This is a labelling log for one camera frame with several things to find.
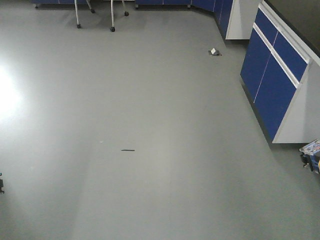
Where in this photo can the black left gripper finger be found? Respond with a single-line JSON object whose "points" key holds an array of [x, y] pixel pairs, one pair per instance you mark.
{"points": [[1, 185]]}

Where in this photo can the yellow mushroom push button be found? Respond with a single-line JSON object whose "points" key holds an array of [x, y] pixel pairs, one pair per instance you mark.
{"points": [[310, 156]]}

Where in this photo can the small debris on floor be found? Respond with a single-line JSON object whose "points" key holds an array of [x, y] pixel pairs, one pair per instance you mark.
{"points": [[214, 52]]}

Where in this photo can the blue lab cabinets far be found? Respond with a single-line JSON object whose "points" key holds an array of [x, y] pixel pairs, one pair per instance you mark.
{"points": [[235, 18]]}

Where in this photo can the blue lab cabinet right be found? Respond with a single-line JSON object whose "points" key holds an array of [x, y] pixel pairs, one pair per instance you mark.
{"points": [[281, 75]]}

